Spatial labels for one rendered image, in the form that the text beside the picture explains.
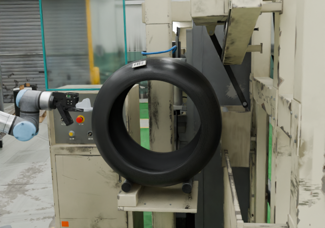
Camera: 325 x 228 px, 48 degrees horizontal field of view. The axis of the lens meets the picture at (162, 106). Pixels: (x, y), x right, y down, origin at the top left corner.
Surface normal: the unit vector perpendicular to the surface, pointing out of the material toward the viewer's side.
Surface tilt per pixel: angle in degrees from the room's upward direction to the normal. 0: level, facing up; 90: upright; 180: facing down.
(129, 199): 90
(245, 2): 72
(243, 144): 90
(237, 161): 90
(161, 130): 90
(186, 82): 82
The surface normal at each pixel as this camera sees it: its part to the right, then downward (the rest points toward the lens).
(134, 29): 0.05, 0.16
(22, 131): 0.30, 0.20
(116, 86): -0.24, 0.03
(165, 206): -0.03, -0.99
